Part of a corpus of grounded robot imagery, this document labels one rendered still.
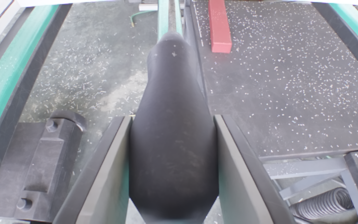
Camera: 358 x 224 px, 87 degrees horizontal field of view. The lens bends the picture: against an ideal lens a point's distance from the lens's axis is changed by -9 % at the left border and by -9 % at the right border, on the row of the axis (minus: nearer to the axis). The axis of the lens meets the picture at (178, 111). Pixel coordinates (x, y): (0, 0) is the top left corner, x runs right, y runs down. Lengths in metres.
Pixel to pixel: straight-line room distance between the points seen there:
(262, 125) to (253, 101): 0.08
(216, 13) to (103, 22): 1.40
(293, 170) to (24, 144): 1.13
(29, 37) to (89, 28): 1.67
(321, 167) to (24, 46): 0.67
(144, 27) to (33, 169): 1.37
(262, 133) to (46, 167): 0.88
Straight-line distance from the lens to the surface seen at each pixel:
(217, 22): 0.78
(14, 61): 0.34
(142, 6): 1.52
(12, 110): 0.31
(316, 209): 0.76
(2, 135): 0.30
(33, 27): 0.39
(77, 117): 1.15
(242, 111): 0.57
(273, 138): 0.56
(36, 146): 1.16
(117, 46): 1.74
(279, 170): 0.56
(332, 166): 0.65
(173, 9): 0.17
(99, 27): 2.01
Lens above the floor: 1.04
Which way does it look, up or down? 56 degrees down
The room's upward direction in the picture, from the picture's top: 2 degrees clockwise
